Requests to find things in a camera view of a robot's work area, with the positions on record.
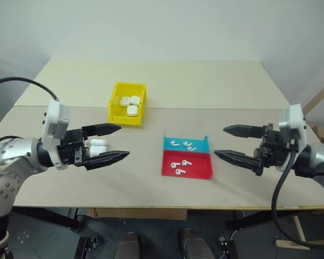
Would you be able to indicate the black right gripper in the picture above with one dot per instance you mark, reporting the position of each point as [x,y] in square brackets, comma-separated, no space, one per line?
[272,148]

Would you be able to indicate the dark rounded shape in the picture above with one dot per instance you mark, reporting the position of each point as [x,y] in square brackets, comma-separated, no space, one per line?
[127,246]
[195,245]

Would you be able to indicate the red shallow tray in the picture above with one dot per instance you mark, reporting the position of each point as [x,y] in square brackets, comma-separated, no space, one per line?
[199,167]

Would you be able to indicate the slanted wooden beam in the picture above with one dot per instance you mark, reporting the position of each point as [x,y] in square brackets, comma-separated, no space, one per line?
[320,95]

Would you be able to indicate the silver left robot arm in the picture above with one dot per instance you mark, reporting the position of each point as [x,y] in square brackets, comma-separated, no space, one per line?
[10,151]

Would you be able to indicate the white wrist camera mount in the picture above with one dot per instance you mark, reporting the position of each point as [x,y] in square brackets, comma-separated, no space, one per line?
[294,118]
[54,121]

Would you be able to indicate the flat cardboard under table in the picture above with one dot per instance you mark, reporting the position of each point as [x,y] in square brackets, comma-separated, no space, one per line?
[137,213]

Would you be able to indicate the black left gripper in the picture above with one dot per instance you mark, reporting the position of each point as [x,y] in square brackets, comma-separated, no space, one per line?
[70,151]

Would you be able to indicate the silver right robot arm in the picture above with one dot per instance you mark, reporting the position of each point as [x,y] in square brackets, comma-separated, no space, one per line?
[321,156]

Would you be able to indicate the wooden table leg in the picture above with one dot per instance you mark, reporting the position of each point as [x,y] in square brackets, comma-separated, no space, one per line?
[299,226]

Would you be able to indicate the yellow plastic bin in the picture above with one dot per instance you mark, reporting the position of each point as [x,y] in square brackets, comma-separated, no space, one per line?
[113,113]

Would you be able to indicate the white wireless earbud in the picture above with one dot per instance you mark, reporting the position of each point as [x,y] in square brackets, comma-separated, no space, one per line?
[173,164]
[185,162]
[190,148]
[186,143]
[174,143]
[179,171]

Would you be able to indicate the black table frame bar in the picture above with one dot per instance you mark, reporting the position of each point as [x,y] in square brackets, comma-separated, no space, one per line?
[270,219]
[51,219]

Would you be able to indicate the blue shallow tray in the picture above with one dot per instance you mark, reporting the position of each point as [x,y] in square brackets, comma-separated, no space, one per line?
[202,144]

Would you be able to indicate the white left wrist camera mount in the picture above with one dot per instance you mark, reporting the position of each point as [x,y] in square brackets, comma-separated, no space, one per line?
[54,121]

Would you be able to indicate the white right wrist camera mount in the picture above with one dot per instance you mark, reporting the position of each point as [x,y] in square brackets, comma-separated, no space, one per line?
[294,118]

